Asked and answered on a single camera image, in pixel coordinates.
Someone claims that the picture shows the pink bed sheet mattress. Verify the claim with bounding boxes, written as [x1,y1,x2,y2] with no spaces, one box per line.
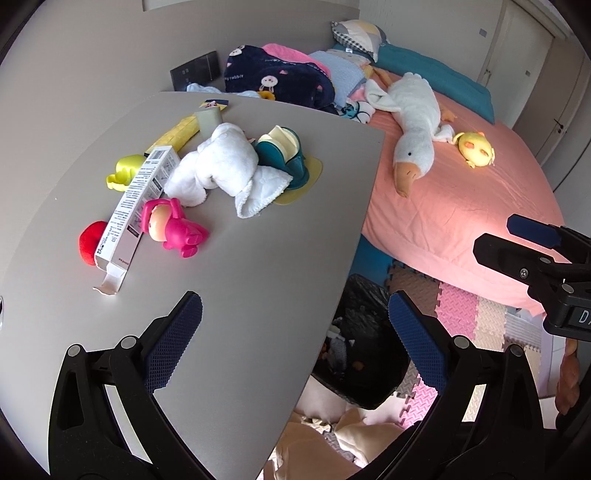
[363,94,564,315]

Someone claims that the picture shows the black trash bin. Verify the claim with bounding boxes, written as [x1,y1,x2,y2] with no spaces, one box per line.
[311,274,410,410]

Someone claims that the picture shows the grey corner guard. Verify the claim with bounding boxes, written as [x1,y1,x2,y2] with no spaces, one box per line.
[194,106,223,139]

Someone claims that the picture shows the silver long cardboard box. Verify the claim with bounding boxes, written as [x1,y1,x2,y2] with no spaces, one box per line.
[94,146,180,296]

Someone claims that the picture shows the white cartoon cloth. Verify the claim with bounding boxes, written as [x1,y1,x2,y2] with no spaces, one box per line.
[339,99,376,124]

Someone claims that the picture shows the teal bed pillow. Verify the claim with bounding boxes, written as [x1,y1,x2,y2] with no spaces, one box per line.
[331,42,495,125]

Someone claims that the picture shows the yellow chick plush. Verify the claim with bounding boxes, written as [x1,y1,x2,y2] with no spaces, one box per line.
[452,132,496,169]

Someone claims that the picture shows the white towel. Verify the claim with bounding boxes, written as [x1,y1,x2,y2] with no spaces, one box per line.
[164,123,293,219]

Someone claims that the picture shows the colourful foam floor mat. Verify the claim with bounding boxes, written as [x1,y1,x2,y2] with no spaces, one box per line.
[386,261,542,429]

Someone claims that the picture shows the light blue blanket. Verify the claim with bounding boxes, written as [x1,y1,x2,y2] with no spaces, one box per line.
[311,51,366,109]

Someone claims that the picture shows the black wall switch panel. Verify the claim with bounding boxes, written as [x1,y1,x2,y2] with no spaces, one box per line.
[169,51,221,91]

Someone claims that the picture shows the pink blanket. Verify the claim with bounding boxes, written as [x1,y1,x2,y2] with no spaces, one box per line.
[263,43,331,77]

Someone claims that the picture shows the light blue baby cloth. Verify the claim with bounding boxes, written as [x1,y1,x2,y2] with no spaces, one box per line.
[185,83,260,98]

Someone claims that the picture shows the pink doll figure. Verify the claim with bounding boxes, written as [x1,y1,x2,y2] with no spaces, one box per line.
[140,198,209,258]

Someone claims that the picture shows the patterned small pillow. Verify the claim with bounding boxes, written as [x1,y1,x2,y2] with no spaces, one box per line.
[331,20,388,62]

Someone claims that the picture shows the right hand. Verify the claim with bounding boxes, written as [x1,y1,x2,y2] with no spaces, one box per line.
[555,338,580,415]

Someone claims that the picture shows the red ball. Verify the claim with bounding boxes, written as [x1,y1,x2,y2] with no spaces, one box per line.
[78,220,107,267]

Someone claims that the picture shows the white goose plush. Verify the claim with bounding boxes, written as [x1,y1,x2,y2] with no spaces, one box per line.
[365,72,455,198]

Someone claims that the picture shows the yellow frog toy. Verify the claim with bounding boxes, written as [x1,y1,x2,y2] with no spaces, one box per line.
[105,154,145,192]

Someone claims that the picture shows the navy bunny blanket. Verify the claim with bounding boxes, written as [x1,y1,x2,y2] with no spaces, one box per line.
[224,45,335,110]

